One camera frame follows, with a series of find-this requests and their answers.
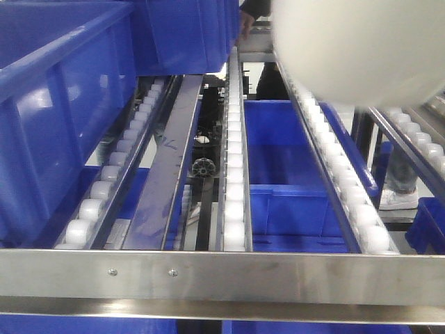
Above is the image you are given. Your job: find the bystander hand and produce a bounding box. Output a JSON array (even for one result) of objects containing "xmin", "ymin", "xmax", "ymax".
[{"xmin": 240, "ymin": 10, "xmax": 255, "ymax": 40}]

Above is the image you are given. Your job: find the left white roller track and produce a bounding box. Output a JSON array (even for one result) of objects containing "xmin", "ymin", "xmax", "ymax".
[{"xmin": 54, "ymin": 76, "xmax": 181, "ymax": 250}]

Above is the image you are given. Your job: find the steel front rail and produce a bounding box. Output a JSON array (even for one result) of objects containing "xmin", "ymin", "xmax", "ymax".
[{"xmin": 1, "ymin": 249, "xmax": 444, "ymax": 325}]

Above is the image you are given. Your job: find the steel divider strip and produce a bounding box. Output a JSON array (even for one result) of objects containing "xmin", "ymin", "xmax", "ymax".
[{"xmin": 122, "ymin": 75, "xmax": 202, "ymax": 250}]

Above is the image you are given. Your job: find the small blue crate right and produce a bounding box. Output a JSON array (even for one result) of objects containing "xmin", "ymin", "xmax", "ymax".
[{"xmin": 405, "ymin": 197, "xmax": 444, "ymax": 255}]

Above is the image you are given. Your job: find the white plastic bin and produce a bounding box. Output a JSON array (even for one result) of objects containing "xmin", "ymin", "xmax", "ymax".
[{"xmin": 272, "ymin": 1, "xmax": 444, "ymax": 106}]

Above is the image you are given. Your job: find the person in dark clothes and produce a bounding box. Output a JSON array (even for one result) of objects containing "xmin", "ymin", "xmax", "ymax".
[{"xmin": 239, "ymin": 0, "xmax": 289, "ymax": 100}]

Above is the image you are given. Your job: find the white sneaker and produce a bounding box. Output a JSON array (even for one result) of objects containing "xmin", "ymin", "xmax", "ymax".
[{"xmin": 379, "ymin": 189, "xmax": 419, "ymax": 211}]

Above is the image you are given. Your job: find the blue crate lower level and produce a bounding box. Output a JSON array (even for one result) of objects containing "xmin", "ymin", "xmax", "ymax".
[{"xmin": 245, "ymin": 100, "xmax": 360, "ymax": 253}]

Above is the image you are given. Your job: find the blue crate upper middle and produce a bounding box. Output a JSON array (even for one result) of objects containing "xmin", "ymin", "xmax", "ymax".
[{"xmin": 131, "ymin": 1, "xmax": 239, "ymax": 76}]

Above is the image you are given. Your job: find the middle white roller track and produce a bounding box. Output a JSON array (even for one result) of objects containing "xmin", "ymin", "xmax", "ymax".
[{"xmin": 216, "ymin": 47, "xmax": 253, "ymax": 252}]

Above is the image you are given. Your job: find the large blue crate left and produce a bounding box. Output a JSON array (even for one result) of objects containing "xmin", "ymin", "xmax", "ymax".
[{"xmin": 1, "ymin": 1, "xmax": 136, "ymax": 247}]

